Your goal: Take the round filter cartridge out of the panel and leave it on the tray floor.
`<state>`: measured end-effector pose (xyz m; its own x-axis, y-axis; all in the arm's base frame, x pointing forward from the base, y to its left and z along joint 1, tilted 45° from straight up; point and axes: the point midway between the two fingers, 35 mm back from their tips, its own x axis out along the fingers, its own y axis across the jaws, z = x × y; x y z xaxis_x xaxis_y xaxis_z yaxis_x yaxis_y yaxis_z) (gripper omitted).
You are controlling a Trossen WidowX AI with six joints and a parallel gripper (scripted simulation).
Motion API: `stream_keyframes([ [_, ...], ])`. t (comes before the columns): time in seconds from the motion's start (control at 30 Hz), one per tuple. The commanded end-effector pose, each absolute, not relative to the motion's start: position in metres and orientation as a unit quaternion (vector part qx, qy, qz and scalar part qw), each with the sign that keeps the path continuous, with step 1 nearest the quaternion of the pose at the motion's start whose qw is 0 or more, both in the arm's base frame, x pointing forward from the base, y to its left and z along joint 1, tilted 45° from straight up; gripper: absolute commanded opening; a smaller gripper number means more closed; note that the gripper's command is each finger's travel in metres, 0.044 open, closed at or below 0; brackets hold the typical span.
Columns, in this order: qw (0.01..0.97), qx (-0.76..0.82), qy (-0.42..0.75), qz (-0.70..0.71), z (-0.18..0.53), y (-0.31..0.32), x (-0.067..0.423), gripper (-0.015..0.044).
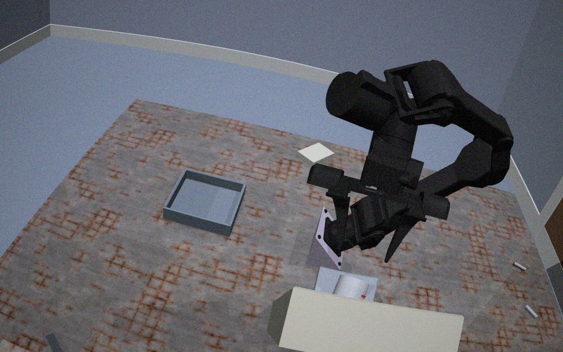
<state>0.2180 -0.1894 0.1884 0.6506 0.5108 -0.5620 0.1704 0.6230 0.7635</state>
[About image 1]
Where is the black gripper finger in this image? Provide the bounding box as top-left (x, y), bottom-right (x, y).
top-left (384, 211), bottom-right (427, 263)
top-left (325, 192), bottom-right (350, 250)

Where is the grey cylinder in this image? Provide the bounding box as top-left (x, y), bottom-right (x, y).
top-left (525, 305), bottom-right (538, 318)
top-left (513, 262), bottom-right (526, 271)

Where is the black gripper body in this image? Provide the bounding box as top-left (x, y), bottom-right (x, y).
top-left (307, 134), bottom-right (450, 220)

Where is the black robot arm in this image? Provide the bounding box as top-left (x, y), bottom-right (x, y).
top-left (323, 60), bottom-right (514, 257)

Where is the white round filter cartridge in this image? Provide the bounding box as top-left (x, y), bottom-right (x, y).
top-left (332, 275), bottom-right (369, 300)

